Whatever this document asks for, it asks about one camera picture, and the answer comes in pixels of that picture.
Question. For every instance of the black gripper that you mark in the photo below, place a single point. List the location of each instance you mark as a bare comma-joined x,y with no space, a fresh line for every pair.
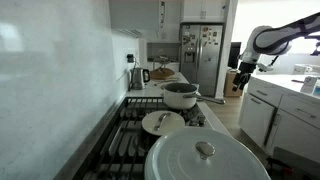
243,76

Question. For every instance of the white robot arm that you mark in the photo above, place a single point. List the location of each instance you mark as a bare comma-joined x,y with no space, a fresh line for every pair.
266,44

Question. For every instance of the black gas stove cooktop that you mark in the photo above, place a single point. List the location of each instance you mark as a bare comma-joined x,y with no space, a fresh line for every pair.
121,150

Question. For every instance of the brown cardboard box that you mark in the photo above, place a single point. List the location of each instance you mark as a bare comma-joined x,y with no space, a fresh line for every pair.
228,86

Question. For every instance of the white island cabinet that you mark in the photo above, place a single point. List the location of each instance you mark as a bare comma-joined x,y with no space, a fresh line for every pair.
276,115

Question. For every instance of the stainless steel refrigerator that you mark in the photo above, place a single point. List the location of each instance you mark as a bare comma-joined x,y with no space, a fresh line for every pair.
201,47

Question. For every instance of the white upper cabinets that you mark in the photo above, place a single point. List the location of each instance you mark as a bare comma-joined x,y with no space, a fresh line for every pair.
203,10

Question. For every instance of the steel electric kettle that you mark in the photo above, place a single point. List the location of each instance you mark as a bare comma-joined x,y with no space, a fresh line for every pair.
138,78

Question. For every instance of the range hood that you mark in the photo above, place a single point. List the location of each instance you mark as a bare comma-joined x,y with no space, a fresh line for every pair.
132,33

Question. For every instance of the white saucepan with handle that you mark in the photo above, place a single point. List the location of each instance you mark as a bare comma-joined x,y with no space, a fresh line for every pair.
184,96

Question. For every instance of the black wall plug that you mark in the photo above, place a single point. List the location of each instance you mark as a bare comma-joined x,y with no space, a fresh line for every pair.
130,58

